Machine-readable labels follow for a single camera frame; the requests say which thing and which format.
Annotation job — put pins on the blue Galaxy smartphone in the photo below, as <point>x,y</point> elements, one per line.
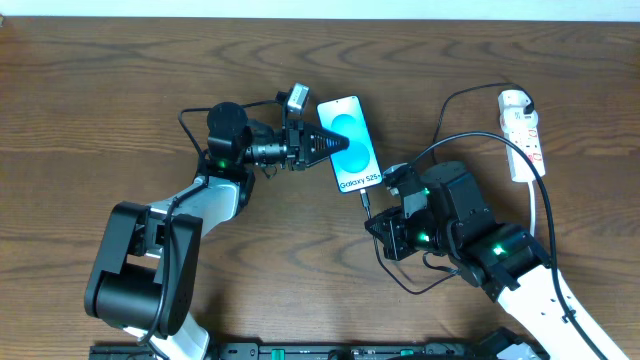
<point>355,167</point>

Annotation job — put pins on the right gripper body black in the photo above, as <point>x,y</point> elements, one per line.
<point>388,234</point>

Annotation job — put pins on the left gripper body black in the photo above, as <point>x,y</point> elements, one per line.
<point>295,145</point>

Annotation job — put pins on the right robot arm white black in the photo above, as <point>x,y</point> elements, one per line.
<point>442,212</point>

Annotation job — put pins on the white power strip socket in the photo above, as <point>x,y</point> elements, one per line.
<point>518,121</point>

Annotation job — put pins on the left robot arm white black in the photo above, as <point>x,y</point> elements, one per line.
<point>143,277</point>

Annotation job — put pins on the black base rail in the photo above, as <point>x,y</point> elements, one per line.
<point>252,351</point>

